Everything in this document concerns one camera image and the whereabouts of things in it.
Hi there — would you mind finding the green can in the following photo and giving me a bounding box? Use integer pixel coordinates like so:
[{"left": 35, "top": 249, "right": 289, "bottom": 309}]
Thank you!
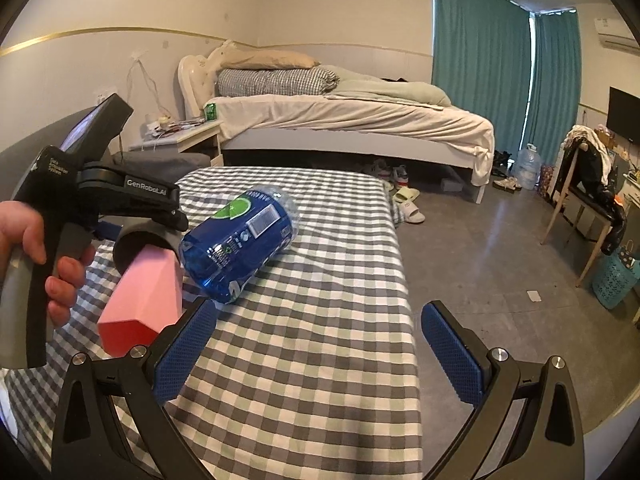
[{"left": 203, "top": 103, "right": 217, "bottom": 122}]

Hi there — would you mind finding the pink faceted box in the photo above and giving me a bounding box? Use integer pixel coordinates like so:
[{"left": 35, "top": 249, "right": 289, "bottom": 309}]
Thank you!
[{"left": 98, "top": 246, "right": 183, "bottom": 358}]

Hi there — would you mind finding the green slipper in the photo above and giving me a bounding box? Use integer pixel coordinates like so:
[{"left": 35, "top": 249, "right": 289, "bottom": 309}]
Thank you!
[{"left": 393, "top": 186, "right": 420, "bottom": 205}]

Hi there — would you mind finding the blue plastic water bottle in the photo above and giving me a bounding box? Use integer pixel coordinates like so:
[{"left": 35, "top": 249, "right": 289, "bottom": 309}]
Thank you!
[{"left": 179, "top": 185, "right": 298, "bottom": 304}]

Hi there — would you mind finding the wooden chair with clothes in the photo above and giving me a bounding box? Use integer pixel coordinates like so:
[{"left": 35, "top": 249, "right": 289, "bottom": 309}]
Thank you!
[{"left": 540, "top": 125, "right": 627, "bottom": 287}]

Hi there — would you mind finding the white air conditioner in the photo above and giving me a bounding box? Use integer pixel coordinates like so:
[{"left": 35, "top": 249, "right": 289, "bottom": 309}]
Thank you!
[{"left": 594, "top": 18, "right": 639, "bottom": 54}]

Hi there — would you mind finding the checkered tablecloth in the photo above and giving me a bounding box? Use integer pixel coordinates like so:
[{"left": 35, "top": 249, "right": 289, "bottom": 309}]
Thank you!
[{"left": 3, "top": 166, "right": 424, "bottom": 480}]

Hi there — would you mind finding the checkered folded blanket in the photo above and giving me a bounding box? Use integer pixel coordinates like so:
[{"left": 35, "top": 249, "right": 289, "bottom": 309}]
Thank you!
[{"left": 216, "top": 66, "right": 340, "bottom": 98}]

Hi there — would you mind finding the teal laundry basket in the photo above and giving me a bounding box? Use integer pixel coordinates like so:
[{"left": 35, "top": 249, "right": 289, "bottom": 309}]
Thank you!
[{"left": 591, "top": 247, "right": 639, "bottom": 310}]

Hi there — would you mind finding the white bedside table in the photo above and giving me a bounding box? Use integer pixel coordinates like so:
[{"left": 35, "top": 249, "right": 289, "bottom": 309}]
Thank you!
[{"left": 129, "top": 120, "right": 224, "bottom": 166}]

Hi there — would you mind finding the beige pillow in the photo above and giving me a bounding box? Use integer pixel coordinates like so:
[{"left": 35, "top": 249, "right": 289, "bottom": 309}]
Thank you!
[{"left": 220, "top": 49, "right": 320, "bottom": 70}]

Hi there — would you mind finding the teal right curtain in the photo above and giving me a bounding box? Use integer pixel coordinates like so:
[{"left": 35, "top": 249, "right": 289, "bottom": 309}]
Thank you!
[{"left": 525, "top": 9, "right": 582, "bottom": 165}]

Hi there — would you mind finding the person's left hand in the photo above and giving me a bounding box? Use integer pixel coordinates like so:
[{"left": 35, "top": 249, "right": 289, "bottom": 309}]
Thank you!
[{"left": 1, "top": 200, "right": 96, "bottom": 328}]

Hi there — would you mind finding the grey sofa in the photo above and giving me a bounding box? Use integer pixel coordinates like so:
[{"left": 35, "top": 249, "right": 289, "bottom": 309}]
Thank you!
[{"left": 111, "top": 150, "right": 212, "bottom": 183}]

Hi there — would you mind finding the white slipper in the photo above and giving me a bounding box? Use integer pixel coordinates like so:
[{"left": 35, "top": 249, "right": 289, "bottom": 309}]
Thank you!
[{"left": 399, "top": 200, "right": 425, "bottom": 224}]

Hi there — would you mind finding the grey plastic cup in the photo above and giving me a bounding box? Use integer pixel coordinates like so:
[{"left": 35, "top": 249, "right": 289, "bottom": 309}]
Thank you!
[{"left": 113, "top": 218, "right": 182, "bottom": 275}]

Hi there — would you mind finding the paper scrap on floor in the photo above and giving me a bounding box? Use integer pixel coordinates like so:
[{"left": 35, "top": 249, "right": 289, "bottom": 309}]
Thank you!
[{"left": 526, "top": 290, "right": 542, "bottom": 302}]

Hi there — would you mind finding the teal curtain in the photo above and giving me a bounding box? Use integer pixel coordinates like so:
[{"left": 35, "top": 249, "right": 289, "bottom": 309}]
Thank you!
[
  {"left": 525, "top": 9, "right": 582, "bottom": 165},
  {"left": 432, "top": 0, "right": 532, "bottom": 155}
]

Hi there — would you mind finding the teal left curtain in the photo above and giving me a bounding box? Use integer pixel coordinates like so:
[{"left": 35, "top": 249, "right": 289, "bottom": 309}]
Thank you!
[{"left": 432, "top": 0, "right": 532, "bottom": 155}]

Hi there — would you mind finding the large water jug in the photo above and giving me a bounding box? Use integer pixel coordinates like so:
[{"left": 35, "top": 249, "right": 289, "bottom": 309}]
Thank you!
[{"left": 513, "top": 143, "right": 541, "bottom": 190}]

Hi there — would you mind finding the black television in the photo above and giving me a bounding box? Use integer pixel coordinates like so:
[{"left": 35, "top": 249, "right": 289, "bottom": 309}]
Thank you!
[{"left": 606, "top": 87, "right": 640, "bottom": 144}]

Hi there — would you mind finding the light green duvet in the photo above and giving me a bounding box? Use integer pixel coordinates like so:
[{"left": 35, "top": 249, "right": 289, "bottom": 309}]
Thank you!
[{"left": 321, "top": 65, "right": 452, "bottom": 107}]

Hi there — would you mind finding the white bed with sheet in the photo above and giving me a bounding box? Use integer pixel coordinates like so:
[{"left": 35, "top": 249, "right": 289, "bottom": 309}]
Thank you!
[{"left": 177, "top": 55, "right": 495, "bottom": 204}]

